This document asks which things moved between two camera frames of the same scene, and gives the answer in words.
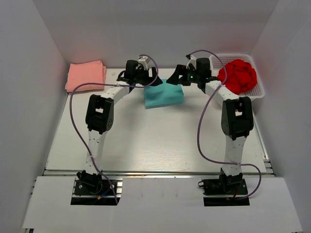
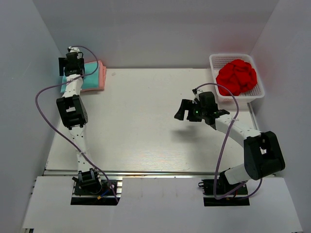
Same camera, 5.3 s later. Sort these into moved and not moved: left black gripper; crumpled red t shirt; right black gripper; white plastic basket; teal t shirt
Moved: left black gripper; right black gripper; teal t shirt
Not moved: white plastic basket; crumpled red t shirt
